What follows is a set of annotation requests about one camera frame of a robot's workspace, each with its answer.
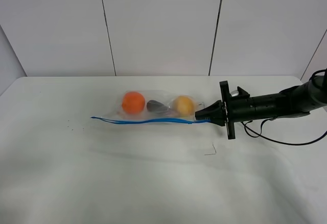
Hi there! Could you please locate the yellow pear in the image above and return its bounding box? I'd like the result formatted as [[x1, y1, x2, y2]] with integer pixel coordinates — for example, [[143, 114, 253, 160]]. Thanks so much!
[[173, 96, 195, 117]]

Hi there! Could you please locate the purple eggplant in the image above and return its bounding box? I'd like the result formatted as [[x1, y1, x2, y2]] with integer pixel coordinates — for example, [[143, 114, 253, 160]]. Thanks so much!
[[146, 100, 175, 115]]

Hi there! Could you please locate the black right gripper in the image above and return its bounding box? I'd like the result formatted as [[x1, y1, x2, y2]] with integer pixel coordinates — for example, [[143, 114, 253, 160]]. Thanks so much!
[[195, 81, 253, 140]]

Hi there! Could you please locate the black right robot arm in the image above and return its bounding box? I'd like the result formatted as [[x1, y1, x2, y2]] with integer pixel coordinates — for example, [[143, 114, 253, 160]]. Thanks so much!
[[195, 70, 326, 140]]

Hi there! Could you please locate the orange fruit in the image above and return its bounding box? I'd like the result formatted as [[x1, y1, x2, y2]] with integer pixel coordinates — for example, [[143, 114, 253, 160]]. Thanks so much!
[[121, 92, 145, 115]]

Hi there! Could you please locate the black cable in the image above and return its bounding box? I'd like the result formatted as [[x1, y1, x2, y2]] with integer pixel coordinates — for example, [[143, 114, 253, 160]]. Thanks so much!
[[242, 118, 327, 146]]

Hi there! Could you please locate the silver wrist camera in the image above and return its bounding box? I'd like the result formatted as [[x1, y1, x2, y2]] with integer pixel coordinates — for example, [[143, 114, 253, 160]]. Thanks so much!
[[230, 86, 250, 99]]

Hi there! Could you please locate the clear zip bag blue seal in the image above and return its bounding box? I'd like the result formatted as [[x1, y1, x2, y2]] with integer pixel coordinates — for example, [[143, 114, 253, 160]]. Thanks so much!
[[91, 91, 208, 125]]

